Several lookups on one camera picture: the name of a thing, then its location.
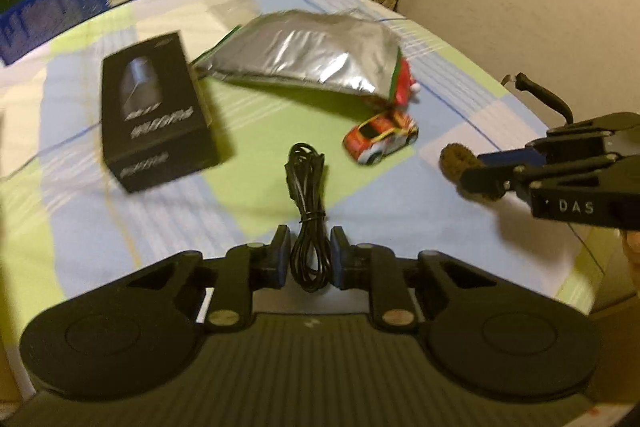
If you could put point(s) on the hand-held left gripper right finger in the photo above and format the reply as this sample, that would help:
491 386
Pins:
337 260

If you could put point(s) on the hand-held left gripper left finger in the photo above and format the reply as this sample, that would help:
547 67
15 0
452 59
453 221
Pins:
282 258

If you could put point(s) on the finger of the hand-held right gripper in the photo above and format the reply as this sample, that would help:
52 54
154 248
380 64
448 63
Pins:
505 157
485 182

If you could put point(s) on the brown knitted toy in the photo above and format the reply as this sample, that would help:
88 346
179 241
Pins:
452 162

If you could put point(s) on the orange white toy car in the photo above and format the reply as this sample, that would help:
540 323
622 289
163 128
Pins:
380 139

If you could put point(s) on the red strawberry toy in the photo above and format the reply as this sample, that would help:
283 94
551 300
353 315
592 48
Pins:
402 93

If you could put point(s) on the black product box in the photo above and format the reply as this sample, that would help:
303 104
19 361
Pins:
160 122

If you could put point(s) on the silver foil bag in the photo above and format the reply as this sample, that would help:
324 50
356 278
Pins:
310 52

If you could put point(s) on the person's right hand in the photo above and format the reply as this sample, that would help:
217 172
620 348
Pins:
631 248

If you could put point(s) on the checkered tablecloth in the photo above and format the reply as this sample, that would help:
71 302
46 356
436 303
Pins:
150 232

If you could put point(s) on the blue cardboard box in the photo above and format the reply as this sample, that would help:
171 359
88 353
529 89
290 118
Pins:
65 7

